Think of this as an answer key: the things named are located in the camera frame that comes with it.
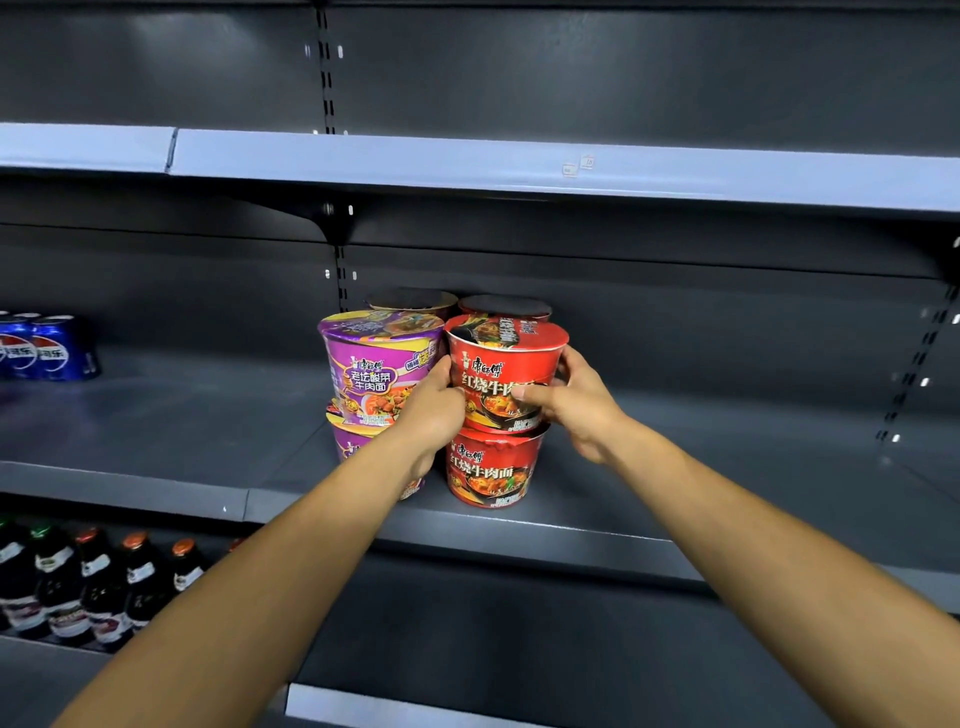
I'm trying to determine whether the person's left hand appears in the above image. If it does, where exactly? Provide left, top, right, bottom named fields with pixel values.
left=389, top=354, right=468, bottom=481

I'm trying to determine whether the person's right hand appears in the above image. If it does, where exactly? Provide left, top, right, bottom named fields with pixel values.
left=511, top=344, right=639, bottom=470

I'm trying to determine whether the red cup noodle bowl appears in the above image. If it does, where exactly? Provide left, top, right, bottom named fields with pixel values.
left=445, top=422, right=550, bottom=511
left=443, top=313, right=571, bottom=436
left=457, top=293, right=555, bottom=324

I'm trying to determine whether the purple cup noodle bowl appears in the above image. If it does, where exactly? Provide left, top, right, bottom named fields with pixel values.
left=365, top=287, right=460, bottom=318
left=325, top=407, right=430, bottom=502
left=317, top=308, right=448, bottom=430

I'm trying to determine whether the dark metal store shelving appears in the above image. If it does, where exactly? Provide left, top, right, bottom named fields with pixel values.
left=0, top=0, right=960, bottom=728

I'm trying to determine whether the person's left forearm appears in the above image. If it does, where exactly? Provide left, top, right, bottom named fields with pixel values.
left=52, top=431, right=440, bottom=728

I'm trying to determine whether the person's right forearm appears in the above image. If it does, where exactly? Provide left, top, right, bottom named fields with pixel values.
left=605, top=419, right=960, bottom=728

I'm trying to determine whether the row of dark glass bottles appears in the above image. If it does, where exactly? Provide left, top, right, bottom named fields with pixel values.
left=0, top=515, right=249, bottom=652

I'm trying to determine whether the row of blue soda cans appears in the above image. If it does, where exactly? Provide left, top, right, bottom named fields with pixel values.
left=0, top=311, right=101, bottom=382

